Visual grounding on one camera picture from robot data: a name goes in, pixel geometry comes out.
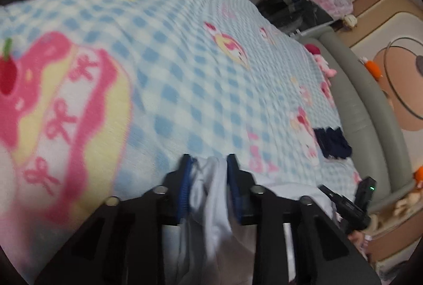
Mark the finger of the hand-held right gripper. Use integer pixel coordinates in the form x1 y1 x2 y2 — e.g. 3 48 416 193
319 185 347 208

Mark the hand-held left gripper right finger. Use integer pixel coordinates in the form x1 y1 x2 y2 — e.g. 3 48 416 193
226 154 380 285

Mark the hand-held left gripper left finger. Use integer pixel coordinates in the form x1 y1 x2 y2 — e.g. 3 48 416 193
35 154 194 285

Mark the white garment with navy trim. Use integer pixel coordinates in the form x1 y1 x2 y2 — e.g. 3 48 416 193
162 156 338 285

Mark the beige plush toy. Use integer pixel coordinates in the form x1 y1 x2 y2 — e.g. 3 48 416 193
393 191 423 218

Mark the navy folded garment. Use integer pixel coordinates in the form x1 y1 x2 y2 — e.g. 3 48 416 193
312 127 352 160

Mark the grey padded headboard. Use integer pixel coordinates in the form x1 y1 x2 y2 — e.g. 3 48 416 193
297 29 417 206

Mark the blue checked printed blanket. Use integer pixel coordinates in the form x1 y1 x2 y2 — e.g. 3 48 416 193
0 0 364 272

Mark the pink plush toy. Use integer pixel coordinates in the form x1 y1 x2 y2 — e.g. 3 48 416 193
312 54 338 77

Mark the orange plush toy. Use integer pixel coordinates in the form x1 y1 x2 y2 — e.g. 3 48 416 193
360 57 384 79

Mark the magenta round plush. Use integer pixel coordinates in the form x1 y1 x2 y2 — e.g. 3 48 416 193
304 43 323 56

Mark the small white toy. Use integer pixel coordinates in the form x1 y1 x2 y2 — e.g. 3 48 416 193
342 14 359 30

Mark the pink patterned cloth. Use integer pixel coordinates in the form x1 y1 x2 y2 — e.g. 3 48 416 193
304 0 353 20

